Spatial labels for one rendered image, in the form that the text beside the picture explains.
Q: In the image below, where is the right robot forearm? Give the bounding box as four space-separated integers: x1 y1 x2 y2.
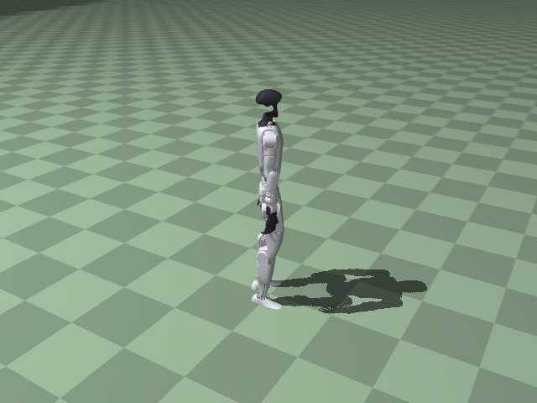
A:
264 171 279 214

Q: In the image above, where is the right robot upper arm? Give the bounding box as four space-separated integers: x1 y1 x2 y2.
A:
263 131 278 180

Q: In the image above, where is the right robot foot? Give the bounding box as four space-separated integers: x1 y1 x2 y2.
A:
252 294 282 309

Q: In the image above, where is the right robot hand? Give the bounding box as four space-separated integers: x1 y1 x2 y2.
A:
261 206 279 234

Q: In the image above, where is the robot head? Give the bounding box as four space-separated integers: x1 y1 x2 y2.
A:
256 89 282 128

